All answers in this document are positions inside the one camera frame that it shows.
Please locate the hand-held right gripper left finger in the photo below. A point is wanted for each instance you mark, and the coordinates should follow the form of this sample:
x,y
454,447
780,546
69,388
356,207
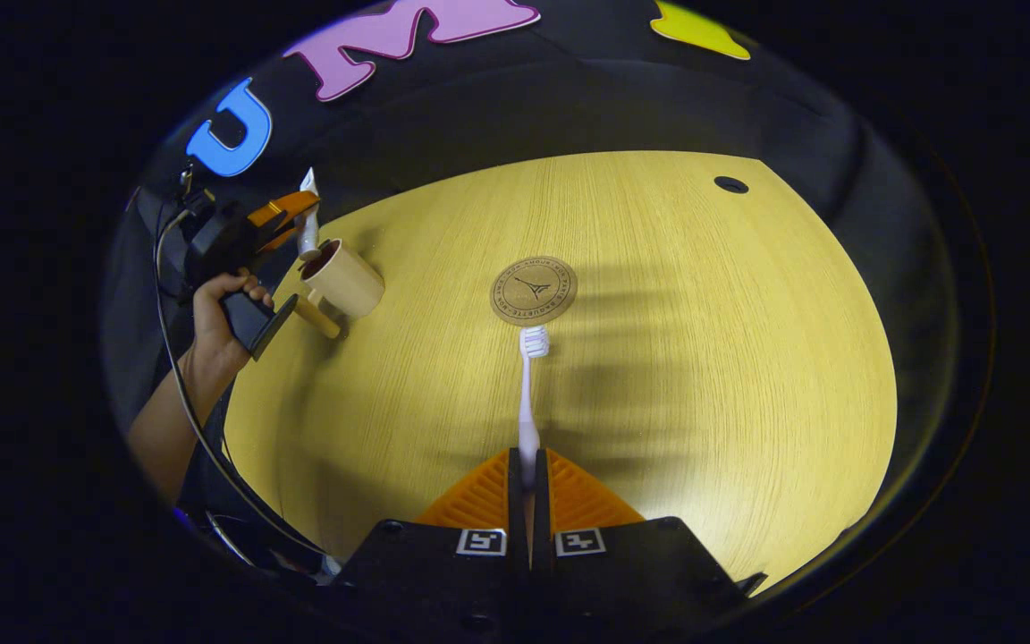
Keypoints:
x,y
518,581

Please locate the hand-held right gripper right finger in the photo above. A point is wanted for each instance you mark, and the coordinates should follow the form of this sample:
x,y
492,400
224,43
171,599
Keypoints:
x,y
542,581

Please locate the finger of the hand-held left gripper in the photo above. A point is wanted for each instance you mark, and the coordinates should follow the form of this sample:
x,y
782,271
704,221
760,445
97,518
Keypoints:
x,y
282,210

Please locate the white toothpaste tube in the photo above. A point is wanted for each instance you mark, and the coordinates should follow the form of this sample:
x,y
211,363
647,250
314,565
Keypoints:
x,y
308,228

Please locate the beige cup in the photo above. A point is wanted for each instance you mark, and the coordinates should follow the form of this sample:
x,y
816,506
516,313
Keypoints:
x,y
350,282

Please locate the pale pink toothbrush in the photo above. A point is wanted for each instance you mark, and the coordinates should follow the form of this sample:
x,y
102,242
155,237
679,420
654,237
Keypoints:
x,y
526,402

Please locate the round brown coaster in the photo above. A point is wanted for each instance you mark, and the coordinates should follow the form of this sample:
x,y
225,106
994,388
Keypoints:
x,y
533,290

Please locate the wooden desktop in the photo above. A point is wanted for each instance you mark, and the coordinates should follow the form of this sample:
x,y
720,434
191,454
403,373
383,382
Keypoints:
x,y
703,358

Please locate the black backdrop cloth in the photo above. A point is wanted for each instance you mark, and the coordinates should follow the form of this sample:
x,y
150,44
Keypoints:
x,y
569,107

